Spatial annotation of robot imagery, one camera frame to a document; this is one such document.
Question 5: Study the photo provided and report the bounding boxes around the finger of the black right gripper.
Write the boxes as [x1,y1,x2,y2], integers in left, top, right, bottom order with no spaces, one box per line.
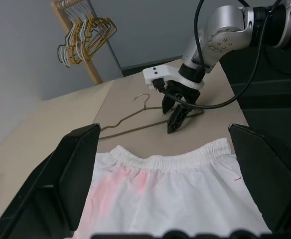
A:
[166,104,190,134]
[161,93,179,116]

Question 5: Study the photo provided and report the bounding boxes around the white wire hanger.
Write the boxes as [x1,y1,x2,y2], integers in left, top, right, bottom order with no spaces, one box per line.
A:
[60,4,81,68]
[74,4,94,60]

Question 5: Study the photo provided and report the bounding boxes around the bunch of hanging hangers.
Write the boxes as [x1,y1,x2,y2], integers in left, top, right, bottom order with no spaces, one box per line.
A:
[57,14,86,63]

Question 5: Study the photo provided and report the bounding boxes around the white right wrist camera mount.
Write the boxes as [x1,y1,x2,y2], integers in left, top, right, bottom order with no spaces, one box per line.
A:
[143,65,205,91]

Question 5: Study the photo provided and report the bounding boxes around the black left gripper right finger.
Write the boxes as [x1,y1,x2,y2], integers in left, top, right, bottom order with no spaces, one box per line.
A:
[228,122,291,234]

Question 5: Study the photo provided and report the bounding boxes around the wooden hanger rack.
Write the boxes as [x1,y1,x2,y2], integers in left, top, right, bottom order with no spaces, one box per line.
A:
[50,0,104,86]

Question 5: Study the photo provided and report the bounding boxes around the olive wire hanger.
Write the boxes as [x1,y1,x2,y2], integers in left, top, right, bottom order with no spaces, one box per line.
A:
[98,93,205,141]

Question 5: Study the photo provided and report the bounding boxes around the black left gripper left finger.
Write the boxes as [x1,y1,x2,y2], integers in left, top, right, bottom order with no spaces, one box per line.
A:
[0,122,102,239]

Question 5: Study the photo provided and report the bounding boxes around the white shorts with pink stain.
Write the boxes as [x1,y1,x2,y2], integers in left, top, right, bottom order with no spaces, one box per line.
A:
[74,137,274,239]

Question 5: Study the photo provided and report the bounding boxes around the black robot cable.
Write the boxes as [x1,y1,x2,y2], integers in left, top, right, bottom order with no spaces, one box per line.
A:
[194,0,251,73]
[160,0,286,111]

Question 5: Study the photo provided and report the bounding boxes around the gold wire hanger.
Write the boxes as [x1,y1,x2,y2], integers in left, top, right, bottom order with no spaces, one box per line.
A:
[66,9,91,65]
[85,16,118,57]

